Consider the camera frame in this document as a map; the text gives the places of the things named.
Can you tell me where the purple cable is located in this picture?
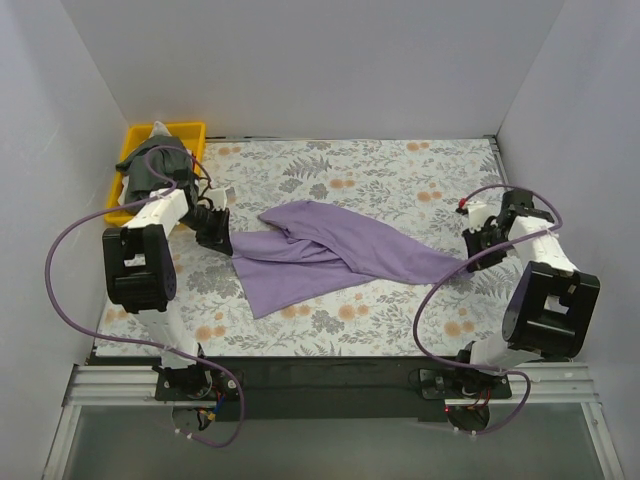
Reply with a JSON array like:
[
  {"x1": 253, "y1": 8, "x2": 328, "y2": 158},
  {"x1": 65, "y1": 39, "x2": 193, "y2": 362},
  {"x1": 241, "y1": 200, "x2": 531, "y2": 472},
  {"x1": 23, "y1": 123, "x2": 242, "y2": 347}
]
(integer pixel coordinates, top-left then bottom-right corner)
[
  {"x1": 415, "y1": 184, "x2": 564, "y2": 437},
  {"x1": 43, "y1": 144, "x2": 247, "y2": 449}
]

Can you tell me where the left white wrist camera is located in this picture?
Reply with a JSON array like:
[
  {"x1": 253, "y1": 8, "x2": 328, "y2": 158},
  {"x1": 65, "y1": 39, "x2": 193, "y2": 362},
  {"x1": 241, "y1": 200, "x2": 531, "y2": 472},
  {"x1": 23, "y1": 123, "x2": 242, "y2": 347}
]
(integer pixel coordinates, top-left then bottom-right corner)
[{"x1": 205, "y1": 187, "x2": 236, "y2": 210}]

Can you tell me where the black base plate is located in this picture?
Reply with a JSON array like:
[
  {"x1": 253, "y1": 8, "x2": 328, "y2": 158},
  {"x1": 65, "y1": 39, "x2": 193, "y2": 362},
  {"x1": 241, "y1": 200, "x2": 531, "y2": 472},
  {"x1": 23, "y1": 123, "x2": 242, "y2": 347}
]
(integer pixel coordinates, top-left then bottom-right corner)
[{"x1": 153, "y1": 356, "x2": 511, "y2": 428}]

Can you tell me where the aluminium frame rail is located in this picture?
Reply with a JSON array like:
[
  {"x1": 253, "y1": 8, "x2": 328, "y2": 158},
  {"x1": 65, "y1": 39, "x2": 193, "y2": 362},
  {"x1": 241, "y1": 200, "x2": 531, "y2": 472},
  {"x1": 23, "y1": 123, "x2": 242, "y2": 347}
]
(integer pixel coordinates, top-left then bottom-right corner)
[{"x1": 40, "y1": 363, "x2": 171, "y2": 480}]

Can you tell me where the dark grey t-shirt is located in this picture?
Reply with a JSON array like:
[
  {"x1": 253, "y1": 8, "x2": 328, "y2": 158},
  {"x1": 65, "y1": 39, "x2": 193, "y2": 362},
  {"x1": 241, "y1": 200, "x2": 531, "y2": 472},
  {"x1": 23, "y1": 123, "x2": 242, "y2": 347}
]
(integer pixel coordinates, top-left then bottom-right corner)
[{"x1": 116, "y1": 135, "x2": 199, "y2": 204}]

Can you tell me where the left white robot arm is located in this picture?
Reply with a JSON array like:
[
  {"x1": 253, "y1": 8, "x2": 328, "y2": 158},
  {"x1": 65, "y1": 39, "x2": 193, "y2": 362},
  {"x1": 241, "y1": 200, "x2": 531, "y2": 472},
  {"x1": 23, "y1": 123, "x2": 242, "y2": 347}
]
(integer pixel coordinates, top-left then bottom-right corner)
[{"x1": 102, "y1": 189, "x2": 233, "y2": 400}]

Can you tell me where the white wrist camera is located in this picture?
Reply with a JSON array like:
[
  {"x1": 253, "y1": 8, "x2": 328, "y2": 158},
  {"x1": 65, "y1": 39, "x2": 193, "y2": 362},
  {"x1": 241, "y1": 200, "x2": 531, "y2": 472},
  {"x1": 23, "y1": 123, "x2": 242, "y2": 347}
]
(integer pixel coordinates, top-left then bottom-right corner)
[
  {"x1": 457, "y1": 199, "x2": 491, "y2": 233},
  {"x1": 205, "y1": 187, "x2": 236, "y2": 210}
]

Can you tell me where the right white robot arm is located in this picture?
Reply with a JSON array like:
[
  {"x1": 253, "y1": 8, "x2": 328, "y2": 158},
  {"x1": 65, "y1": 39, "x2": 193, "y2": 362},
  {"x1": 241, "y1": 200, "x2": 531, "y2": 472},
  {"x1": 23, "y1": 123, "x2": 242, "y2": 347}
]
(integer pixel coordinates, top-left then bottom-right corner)
[{"x1": 452, "y1": 188, "x2": 600, "y2": 398}]

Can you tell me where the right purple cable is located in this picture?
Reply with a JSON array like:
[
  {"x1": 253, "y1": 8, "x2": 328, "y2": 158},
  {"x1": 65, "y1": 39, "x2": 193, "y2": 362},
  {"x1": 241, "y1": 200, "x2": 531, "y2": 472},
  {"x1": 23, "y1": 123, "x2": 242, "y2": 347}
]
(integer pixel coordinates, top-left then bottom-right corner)
[{"x1": 415, "y1": 184, "x2": 564, "y2": 437}]

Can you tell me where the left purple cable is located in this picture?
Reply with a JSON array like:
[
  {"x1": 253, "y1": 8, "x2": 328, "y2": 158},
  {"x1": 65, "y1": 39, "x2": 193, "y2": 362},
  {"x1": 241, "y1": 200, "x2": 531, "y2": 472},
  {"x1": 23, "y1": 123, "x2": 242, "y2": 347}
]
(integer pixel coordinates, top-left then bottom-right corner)
[{"x1": 43, "y1": 144, "x2": 247, "y2": 449}]

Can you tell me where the floral table mat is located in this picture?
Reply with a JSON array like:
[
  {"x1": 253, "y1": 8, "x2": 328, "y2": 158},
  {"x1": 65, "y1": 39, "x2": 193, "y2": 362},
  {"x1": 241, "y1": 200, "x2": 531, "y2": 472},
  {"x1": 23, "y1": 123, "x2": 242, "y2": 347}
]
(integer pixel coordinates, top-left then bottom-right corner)
[{"x1": 170, "y1": 139, "x2": 522, "y2": 356}]

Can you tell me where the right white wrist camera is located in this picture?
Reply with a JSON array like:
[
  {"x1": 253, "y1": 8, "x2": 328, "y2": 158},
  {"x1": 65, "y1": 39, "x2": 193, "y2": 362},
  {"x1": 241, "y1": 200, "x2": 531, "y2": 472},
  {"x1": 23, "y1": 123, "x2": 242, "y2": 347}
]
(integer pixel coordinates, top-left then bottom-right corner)
[{"x1": 457, "y1": 199, "x2": 491, "y2": 233}]

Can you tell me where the purple t-shirt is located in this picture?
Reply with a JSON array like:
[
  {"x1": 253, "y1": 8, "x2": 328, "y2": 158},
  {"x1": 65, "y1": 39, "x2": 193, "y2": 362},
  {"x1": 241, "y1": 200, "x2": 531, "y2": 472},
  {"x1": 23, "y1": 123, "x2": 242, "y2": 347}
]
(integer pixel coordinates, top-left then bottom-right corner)
[{"x1": 231, "y1": 201, "x2": 463, "y2": 319}]

